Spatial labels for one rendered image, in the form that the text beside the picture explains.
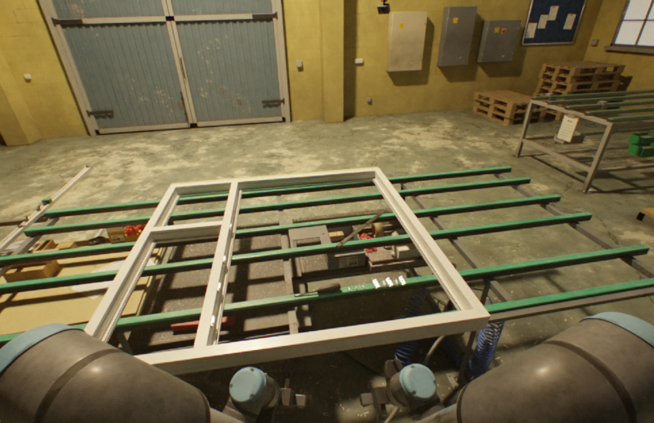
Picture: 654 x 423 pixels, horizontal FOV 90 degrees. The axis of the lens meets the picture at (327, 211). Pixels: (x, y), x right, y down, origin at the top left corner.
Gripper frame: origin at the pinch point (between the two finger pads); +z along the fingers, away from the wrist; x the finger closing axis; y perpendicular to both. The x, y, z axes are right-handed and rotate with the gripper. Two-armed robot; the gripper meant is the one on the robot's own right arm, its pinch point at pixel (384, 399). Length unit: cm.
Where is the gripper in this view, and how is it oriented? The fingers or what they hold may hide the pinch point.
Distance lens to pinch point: 131.9
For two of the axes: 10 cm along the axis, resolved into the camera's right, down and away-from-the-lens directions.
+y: 1.2, 8.0, -5.9
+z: -1.5, 6.0, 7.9
